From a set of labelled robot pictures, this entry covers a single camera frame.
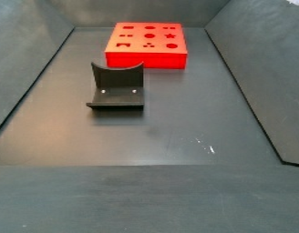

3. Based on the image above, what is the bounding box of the red shape sorter box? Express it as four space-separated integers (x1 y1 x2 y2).
103 22 188 69

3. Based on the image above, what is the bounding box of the black curved holder bracket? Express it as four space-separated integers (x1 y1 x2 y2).
86 63 143 109

